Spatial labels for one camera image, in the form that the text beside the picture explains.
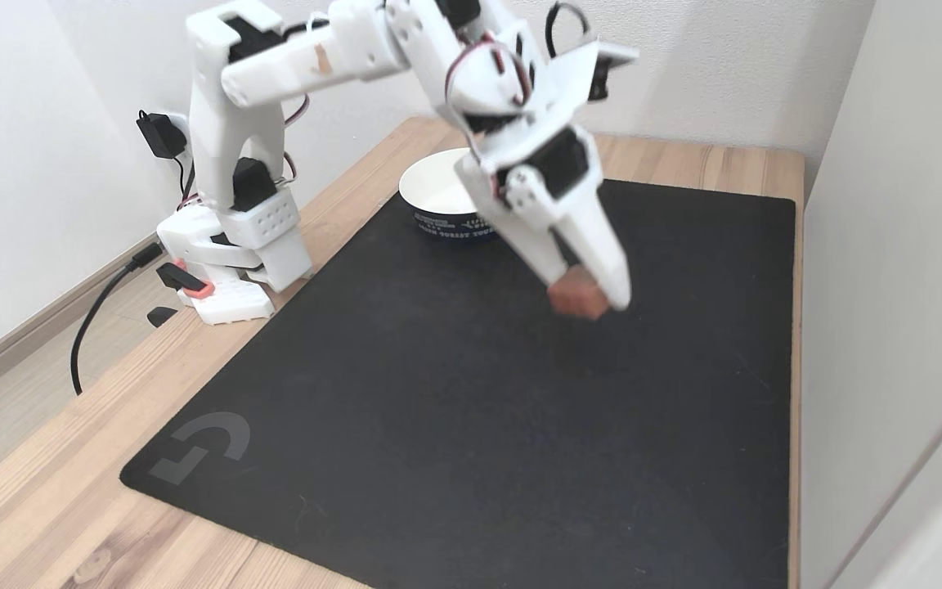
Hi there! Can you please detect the white bowl navy band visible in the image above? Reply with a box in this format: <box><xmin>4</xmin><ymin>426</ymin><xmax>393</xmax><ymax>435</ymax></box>
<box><xmin>398</xmin><ymin>147</ymin><xmax>505</xmax><ymax>244</ymax></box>

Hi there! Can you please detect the red-brown cube toy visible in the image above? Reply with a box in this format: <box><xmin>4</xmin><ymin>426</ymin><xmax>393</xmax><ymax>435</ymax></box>
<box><xmin>547</xmin><ymin>266</ymin><xmax>611</xmax><ymax>321</ymax></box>

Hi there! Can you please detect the black desk mat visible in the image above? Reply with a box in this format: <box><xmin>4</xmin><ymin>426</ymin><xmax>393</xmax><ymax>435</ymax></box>
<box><xmin>119</xmin><ymin>168</ymin><xmax>797</xmax><ymax>589</ymax></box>

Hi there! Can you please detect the wrist camera on white bracket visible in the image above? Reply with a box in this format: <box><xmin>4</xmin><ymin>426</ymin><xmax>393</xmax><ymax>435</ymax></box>
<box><xmin>545</xmin><ymin>0</ymin><xmax>639</xmax><ymax>103</ymax></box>

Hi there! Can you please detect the black orange table clamp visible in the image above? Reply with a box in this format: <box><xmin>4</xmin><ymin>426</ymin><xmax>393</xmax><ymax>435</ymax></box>
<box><xmin>146</xmin><ymin>258</ymin><xmax>214</xmax><ymax>328</ymax></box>

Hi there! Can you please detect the black power cable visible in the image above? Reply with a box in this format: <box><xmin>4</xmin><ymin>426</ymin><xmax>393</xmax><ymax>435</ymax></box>
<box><xmin>70</xmin><ymin>243</ymin><xmax>163</xmax><ymax>396</ymax></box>

